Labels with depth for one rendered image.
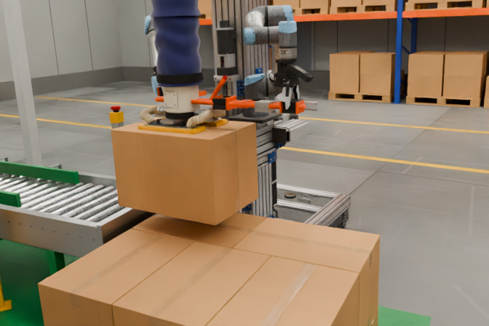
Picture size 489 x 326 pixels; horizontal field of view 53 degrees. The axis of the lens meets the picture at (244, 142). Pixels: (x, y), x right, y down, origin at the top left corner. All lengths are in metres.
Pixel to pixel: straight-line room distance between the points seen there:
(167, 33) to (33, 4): 10.95
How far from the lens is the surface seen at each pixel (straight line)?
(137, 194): 2.51
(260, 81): 2.77
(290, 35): 2.09
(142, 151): 2.41
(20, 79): 5.82
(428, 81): 9.26
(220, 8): 3.07
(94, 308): 2.11
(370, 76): 9.53
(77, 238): 2.74
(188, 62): 2.34
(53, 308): 2.30
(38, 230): 2.94
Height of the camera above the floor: 1.57
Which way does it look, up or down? 14 degrees down
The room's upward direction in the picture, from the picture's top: 2 degrees counter-clockwise
